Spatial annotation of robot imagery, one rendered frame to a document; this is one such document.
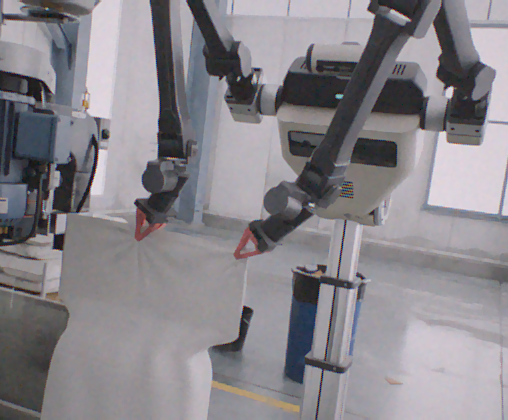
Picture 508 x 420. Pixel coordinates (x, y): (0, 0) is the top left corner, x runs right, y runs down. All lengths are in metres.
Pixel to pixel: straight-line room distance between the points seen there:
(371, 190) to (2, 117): 0.96
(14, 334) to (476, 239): 7.78
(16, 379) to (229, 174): 8.23
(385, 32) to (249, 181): 8.92
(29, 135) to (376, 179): 0.91
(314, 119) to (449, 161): 7.65
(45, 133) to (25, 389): 1.17
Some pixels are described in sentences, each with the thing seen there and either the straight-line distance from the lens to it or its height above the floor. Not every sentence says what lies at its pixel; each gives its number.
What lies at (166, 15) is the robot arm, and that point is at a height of 1.54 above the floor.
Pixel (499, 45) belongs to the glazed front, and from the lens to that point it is 9.39.
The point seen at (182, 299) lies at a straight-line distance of 1.37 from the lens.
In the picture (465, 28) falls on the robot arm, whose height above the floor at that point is 1.57.
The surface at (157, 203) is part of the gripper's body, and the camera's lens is 1.36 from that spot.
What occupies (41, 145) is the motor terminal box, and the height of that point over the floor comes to 1.25.
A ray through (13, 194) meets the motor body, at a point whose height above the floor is 1.15.
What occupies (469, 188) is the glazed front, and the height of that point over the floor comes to 1.23.
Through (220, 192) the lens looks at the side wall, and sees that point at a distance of 10.18.
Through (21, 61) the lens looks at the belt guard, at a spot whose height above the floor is 1.39.
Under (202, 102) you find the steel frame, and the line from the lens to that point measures 10.16.
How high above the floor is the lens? 1.27
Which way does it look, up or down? 5 degrees down
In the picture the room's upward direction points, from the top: 7 degrees clockwise
